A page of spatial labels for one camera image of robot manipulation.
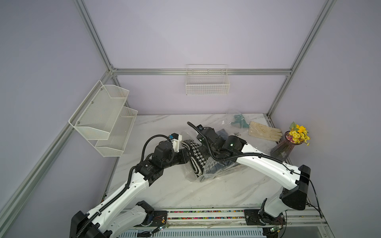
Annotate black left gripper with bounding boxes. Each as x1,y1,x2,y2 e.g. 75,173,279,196
162,148,193,170

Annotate clear plastic vacuum bag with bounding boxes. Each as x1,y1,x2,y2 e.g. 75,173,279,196
181,129,243,182

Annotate black white houndstooth scarf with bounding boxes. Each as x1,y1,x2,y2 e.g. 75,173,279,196
181,139,207,177

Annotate navy grey plaid scarf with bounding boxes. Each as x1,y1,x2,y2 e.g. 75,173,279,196
199,147,236,181

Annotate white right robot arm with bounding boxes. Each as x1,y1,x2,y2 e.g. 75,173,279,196
187,122,314,224

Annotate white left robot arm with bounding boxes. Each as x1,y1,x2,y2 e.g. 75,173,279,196
69,133,191,238

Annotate small bag with green item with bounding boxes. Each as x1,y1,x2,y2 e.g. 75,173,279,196
222,108,250,129

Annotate cream knitted gloves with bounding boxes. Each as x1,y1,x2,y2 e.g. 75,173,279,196
249,122,283,142

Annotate dark glass flower vase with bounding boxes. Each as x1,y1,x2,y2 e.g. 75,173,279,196
270,131,300,162

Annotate white two-tier mesh shelf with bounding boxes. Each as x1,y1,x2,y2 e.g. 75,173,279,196
68,81,138,157

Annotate yellow flower bouquet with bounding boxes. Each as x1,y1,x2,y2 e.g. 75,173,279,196
286,122,310,146

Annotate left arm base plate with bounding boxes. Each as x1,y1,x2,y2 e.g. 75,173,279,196
142,210,168,227

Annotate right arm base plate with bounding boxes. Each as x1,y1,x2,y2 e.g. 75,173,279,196
244,209,286,226

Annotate white wire wall basket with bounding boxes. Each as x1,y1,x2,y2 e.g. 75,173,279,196
186,64,230,96

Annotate aluminium frame rails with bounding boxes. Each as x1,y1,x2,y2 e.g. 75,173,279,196
0,0,337,236

